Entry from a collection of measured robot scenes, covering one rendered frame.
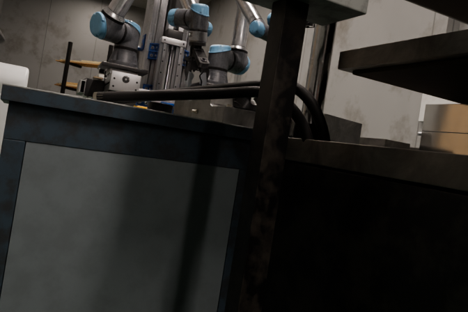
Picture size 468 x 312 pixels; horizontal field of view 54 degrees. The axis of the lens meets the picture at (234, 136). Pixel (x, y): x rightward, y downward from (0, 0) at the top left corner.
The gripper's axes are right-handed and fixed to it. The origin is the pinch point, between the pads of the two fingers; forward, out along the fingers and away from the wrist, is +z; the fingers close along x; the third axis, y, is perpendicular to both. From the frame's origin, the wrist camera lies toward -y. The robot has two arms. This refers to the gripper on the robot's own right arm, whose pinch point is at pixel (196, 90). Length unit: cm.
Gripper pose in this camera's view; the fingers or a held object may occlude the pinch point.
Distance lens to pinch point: 192.6
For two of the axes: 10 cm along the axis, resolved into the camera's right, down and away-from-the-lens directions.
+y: -4.2, -1.9, 8.9
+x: -9.0, -0.1, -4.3
